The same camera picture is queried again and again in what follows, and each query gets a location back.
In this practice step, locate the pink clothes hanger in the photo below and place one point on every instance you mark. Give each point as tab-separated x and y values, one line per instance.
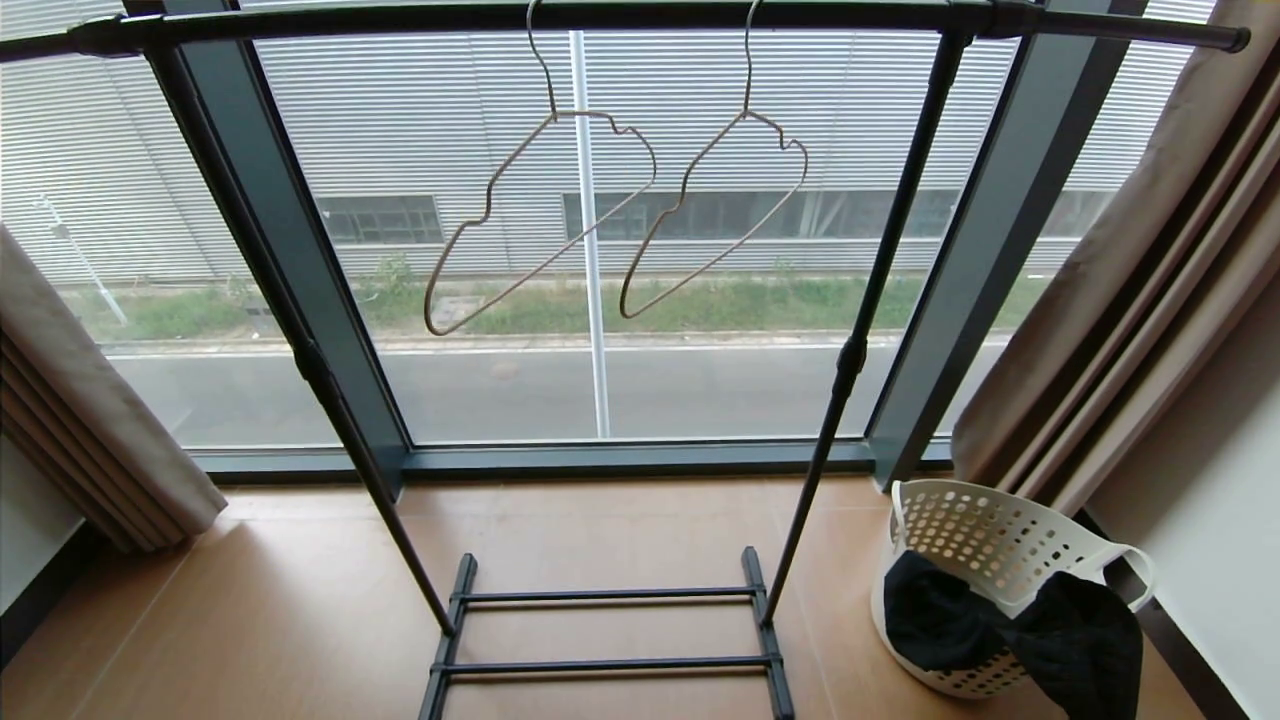
554	113
745	113

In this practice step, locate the heap of black clothes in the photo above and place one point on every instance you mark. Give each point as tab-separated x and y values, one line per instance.
1080	640

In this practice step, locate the beige curtain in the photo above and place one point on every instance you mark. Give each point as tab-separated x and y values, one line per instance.
1100	300
80	420

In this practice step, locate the white laundry basket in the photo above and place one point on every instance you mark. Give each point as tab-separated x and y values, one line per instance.
980	540

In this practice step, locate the black clothes rack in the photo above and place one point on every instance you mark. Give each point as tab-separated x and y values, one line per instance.
600	15

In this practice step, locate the window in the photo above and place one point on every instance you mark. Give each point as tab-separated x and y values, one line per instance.
300	230

